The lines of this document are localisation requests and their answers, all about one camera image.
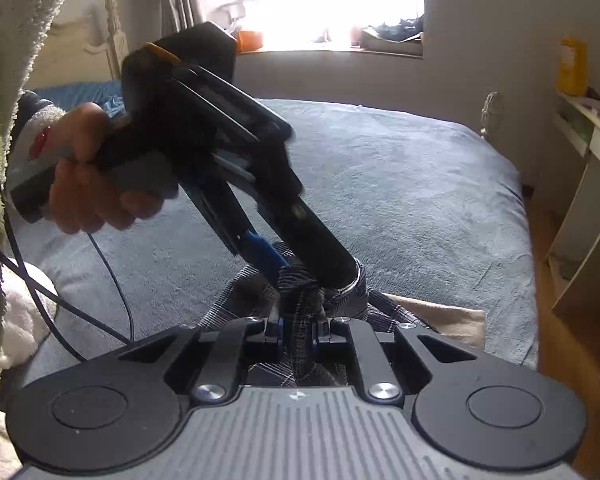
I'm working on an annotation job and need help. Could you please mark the black white plaid shirt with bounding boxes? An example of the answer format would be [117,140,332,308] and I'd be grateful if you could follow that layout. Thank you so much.
[199,242,432,387]

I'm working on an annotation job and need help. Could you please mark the dark clothes on windowsill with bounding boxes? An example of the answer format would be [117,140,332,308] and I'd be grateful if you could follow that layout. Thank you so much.
[359,15,425,56]

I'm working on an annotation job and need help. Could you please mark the person's left hand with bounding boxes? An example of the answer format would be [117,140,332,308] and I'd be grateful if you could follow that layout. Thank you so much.
[44,103,177,234]

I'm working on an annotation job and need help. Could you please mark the teal blue duvet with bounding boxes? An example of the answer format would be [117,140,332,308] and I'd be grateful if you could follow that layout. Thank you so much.
[34,79,125,118]

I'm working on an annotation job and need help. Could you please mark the orange object on windowsill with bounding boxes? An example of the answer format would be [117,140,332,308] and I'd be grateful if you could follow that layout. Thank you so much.
[236,30,263,53]

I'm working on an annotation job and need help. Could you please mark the cream wooden headboard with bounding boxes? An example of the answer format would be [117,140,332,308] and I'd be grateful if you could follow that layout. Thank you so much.
[26,0,129,89]

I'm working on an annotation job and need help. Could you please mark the black sleeve white fleece cuff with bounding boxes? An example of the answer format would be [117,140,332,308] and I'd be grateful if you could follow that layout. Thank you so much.
[7,90,66,170]

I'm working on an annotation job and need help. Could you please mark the white pillow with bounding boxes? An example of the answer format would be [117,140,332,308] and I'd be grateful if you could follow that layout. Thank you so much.
[0,269,50,479]

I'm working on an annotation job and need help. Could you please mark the white shelf unit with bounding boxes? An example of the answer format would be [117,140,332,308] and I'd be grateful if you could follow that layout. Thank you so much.
[546,92,600,316]

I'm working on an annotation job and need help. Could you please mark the yellow box on shelf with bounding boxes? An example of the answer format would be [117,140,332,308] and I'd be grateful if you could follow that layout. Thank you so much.
[557,37,588,96]

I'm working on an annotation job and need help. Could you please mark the black cable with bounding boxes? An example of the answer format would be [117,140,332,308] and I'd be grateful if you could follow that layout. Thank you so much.
[0,209,136,363]

